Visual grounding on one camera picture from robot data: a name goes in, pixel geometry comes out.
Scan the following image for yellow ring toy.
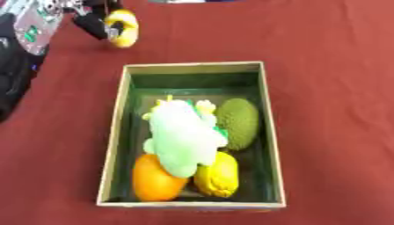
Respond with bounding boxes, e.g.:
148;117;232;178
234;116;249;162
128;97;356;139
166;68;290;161
103;8;141;49

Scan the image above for orange toy fruit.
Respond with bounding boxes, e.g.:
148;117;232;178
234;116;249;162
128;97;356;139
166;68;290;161
130;154;190;202

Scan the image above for yellow toy fruit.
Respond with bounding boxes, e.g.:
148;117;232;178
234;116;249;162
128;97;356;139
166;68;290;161
192;150;240;199

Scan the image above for green bumpy toy fruit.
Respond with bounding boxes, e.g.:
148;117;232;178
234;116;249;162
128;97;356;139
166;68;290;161
214;98;262;151

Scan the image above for cardboard box with green inside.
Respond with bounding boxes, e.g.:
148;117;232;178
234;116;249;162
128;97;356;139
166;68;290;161
95;61;288;209

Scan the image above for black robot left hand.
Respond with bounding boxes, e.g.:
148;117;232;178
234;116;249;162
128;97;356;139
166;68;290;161
70;0;127;41

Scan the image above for pale green soft toy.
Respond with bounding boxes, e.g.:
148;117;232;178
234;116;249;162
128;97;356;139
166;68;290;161
140;94;230;179

